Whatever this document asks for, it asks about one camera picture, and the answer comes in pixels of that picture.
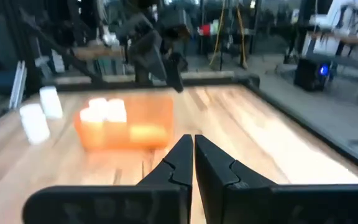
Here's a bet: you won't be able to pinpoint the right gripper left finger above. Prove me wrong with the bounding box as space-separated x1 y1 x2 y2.
22 134 195 224

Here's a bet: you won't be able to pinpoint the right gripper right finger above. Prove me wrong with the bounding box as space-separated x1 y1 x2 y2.
194 134 358 224

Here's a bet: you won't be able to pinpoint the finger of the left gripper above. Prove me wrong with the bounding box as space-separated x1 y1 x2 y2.
165 52 188 93
132 30 167 80

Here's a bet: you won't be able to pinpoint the orange translucent plastic basket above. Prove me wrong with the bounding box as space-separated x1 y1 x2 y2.
74 95 174 151

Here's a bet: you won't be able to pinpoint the white pill bottle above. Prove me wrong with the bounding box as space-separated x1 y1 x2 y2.
39 86 64 120
78 107 105 149
88 98 108 110
19 103 51 146
106 98 127 147

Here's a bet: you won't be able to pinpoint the black computer with blue light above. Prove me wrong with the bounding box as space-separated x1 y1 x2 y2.
293 58 332 92

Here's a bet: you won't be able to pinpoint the silver aluminium bars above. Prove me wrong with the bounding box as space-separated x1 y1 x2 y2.
9 60 27 110

